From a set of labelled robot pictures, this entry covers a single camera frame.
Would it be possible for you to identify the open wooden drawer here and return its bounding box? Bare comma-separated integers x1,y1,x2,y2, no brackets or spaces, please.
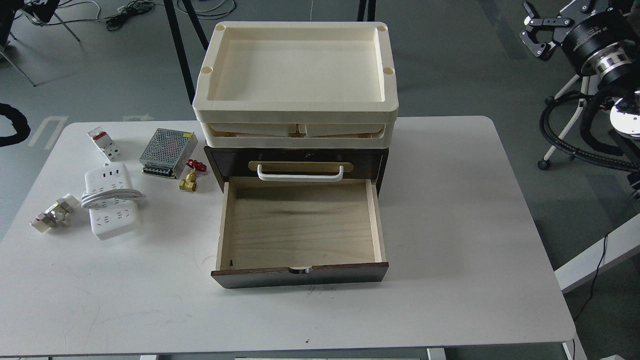
211,177,389,289

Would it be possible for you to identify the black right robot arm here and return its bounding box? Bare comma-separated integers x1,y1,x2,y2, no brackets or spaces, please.
519,0,639,140

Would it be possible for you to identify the cream plastic tray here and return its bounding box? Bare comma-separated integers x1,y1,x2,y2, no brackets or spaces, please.
200,121,394,150
192,21,399,125

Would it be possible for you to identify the cream plastic tray lower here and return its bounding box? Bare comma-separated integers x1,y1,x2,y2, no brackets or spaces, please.
200,121,394,150

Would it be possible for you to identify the white office chair base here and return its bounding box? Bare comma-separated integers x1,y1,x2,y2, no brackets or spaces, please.
537,75,593,171

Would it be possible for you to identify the white power strip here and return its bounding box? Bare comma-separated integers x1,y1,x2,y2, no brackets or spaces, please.
81,162,144,240

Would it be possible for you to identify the black cable bundle on floor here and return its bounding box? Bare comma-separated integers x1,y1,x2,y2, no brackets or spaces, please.
105,0,157,32

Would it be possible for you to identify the white drawer handle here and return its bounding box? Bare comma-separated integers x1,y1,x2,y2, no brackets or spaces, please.
257,164,345,183

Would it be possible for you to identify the metal mesh power supply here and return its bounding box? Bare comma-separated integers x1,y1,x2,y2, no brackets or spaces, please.
139,128,198,179

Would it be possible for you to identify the black corrugated cable hose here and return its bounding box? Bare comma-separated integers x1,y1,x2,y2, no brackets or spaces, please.
539,85,640,173

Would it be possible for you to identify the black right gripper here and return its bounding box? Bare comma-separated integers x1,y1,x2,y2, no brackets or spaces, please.
519,0,634,76

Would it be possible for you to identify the cream plastic tray top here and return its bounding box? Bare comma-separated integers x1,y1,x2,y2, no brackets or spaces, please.
192,21,399,125

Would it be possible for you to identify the brass valve red handle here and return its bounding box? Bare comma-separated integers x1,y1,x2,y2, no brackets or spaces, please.
178,158,207,192

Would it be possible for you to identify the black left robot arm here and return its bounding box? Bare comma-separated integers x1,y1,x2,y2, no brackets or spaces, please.
0,103,31,147

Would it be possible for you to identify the white red circuit breaker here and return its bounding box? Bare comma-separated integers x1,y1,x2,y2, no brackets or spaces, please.
87,126,122,161

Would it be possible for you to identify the black table leg frame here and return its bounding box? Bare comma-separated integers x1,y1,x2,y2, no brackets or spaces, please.
163,0,210,104

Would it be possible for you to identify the white plug adapter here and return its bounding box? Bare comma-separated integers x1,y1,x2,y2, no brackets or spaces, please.
30,193,80,233

